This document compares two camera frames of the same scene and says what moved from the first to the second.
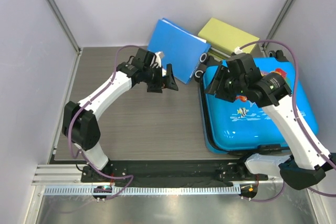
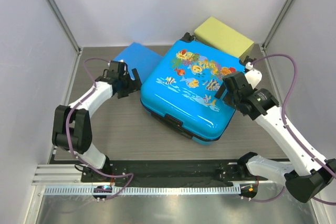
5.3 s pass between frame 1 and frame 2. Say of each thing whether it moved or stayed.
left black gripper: moved
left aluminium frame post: stayed
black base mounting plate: stayed
